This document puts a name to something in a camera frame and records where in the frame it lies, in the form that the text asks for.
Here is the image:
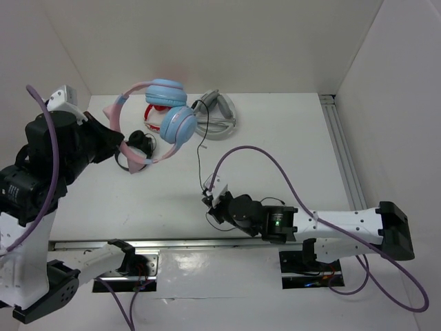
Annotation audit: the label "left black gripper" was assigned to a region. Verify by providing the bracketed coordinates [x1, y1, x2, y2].
[61, 109, 125, 183]

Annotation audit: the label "pink blue cat-ear headphones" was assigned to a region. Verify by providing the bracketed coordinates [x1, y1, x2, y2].
[103, 79, 197, 174]

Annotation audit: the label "thin black headphone cable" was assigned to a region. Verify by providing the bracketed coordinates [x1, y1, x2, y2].
[191, 99, 287, 232]

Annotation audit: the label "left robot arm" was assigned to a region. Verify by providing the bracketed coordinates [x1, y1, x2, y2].
[1, 111, 137, 324]

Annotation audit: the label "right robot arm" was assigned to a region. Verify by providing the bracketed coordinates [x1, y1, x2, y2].
[203, 191, 415, 270]

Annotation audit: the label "black headphones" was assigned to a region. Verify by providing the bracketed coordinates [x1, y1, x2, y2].
[114, 130, 156, 172]

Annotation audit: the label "red headphones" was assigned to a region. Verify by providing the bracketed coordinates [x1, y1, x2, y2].
[143, 104, 170, 133]

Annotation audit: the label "grey white headphones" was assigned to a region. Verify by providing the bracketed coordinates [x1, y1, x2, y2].
[191, 90, 238, 141]

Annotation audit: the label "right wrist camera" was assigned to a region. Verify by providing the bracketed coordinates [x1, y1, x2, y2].
[202, 174, 228, 208]

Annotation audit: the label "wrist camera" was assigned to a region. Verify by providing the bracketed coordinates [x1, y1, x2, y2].
[202, 174, 228, 208]
[46, 85, 88, 125]

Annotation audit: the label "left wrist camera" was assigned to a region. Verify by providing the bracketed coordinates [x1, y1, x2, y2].
[46, 85, 88, 125]

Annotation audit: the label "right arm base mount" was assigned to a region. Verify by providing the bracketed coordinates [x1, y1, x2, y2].
[279, 251, 345, 290]

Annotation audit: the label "aluminium front rail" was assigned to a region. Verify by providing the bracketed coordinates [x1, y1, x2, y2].
[48, 236, 311, 251]

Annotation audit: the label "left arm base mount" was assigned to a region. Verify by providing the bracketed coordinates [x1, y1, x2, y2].
[99, 250, 160, 293]

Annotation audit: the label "aluminium side rail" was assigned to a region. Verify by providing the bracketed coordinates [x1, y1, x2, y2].
[318, 94, 367, 210]

